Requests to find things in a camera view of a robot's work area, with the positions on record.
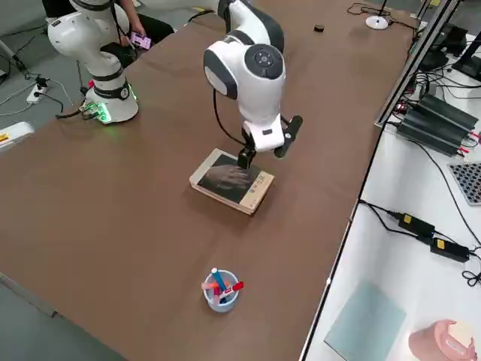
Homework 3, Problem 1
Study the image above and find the white control box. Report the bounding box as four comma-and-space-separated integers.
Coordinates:
0, 121, 36, 153

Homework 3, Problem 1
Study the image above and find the blue marker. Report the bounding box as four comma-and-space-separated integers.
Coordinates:
211, 267, 227, 291

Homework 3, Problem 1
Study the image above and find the pale green sheet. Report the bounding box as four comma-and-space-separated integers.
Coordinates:
323, 281, 408, 361

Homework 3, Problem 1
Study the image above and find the white desk lamp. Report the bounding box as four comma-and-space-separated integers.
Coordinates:
365, 0, 390, 30

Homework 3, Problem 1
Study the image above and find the aluminium frame post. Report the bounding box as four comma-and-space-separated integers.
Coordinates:
373, 0, 452, 129

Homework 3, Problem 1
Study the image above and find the black base cable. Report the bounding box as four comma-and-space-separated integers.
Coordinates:
55, 106, 93, 120

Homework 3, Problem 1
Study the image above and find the black power brick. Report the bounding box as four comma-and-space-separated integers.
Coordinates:
395, 108, 471, 157
416, 93, 480, 133

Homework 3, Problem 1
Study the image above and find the clear pen cup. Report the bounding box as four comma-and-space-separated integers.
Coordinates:
202, 268, 240, 314

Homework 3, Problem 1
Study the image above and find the dark book with hand cover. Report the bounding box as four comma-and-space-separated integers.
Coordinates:
189, 147, 276, 212

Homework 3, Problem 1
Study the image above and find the black power adapter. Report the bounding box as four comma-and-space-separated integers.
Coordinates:
429, 237, 471, 265

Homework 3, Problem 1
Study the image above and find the black lamp cable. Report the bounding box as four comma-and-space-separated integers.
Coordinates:
344, 2, 419, 30

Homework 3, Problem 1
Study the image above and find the red marker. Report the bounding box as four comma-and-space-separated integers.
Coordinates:
220, 281, 245, 299

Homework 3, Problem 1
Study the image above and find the white power strip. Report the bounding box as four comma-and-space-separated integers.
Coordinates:
26, 83, 50, 105

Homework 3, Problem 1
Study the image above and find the black perforated pad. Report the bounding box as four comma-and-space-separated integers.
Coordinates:
446, 161, 481, 207

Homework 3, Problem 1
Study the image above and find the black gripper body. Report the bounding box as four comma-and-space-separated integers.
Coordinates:
241, 126, 259, 152

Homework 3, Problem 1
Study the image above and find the black computer monitor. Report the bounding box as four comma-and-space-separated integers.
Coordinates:
452, 20, 481, 82

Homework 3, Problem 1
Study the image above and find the green and white book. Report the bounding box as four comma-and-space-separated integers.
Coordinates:
190, 180, 274, 218

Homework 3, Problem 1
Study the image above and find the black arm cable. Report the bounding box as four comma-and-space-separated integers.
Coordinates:
212, 88, 247, 146

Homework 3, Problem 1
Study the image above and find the person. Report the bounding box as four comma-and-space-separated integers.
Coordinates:
41, 0, 176, 69

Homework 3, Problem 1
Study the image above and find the pink cup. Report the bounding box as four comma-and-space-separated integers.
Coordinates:
407, 318, 479, 361

